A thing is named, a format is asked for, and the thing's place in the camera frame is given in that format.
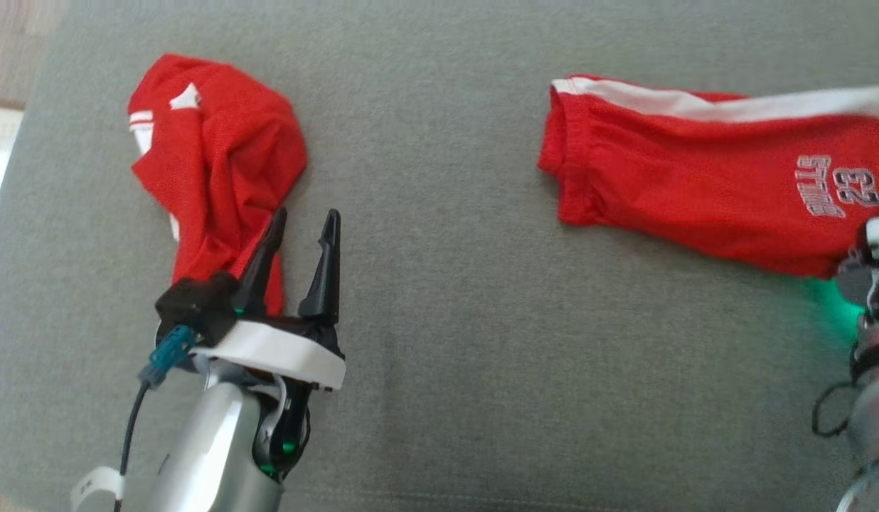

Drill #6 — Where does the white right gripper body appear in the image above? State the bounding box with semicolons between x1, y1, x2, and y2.
835;212;879;319

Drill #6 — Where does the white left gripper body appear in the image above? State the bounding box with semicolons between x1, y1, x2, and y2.
189;311;347;393

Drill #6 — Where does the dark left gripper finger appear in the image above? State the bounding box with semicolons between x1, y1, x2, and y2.
298;208;341;322
232;206;289;319

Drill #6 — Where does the red white basketball jersey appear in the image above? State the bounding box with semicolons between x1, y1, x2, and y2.
127;53;309;317

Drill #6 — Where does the red basketball shorts number 23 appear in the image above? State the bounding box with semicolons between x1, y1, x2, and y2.
538;74;879;279

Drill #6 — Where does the grey sofa seat cushion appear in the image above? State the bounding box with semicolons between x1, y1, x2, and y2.
0;0;879;512

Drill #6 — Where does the blue left camera connector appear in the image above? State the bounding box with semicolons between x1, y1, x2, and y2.
139;325;199;389

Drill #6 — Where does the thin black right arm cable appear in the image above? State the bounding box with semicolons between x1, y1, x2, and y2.
811;379;858;439

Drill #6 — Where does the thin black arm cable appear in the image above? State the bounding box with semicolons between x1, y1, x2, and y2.
118;380;154;477
811;379;858;439

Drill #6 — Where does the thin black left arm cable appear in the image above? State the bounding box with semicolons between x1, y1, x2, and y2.
118;380;154;477

